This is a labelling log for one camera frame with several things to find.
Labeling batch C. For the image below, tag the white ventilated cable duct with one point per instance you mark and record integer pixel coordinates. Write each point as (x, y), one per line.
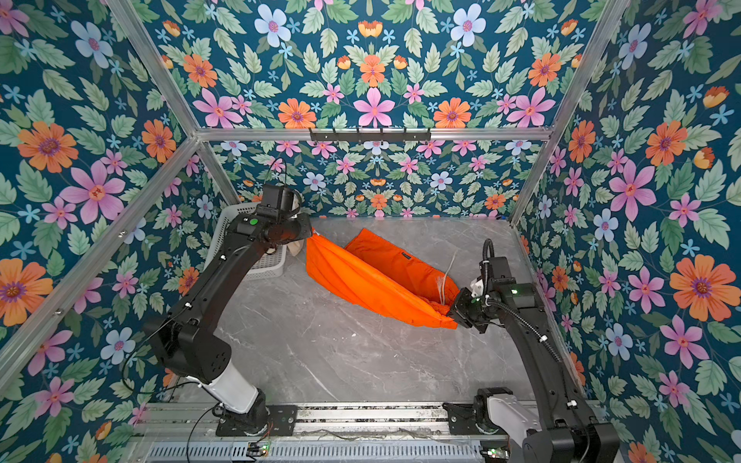
(327, 451)

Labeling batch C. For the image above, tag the orange shorts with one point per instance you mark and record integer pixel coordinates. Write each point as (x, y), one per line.
(375, 274)

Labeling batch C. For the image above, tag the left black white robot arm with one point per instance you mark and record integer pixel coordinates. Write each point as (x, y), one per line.
(185, 341)

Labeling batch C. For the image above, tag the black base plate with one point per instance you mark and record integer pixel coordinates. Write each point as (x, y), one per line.
(463, 420)
(260, 421)

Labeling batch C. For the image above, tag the beige shorts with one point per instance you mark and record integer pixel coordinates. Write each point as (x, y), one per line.
(297, 226)

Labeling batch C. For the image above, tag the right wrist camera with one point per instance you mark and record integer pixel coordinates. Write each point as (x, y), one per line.
(477, 287)

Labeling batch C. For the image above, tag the black hook rail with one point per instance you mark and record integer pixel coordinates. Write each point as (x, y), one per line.
(357, 135)

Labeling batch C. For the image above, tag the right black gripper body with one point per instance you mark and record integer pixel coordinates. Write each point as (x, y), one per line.
(473, 311)

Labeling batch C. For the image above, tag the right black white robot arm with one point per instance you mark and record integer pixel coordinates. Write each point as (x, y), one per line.
(563, 428)

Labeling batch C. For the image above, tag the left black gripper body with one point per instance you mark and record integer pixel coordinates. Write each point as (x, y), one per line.
(293, 226)

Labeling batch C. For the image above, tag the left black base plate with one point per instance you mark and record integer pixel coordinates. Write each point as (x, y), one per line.
(260, 421)

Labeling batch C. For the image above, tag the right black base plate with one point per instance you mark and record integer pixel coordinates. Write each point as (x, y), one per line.
(463, 420)

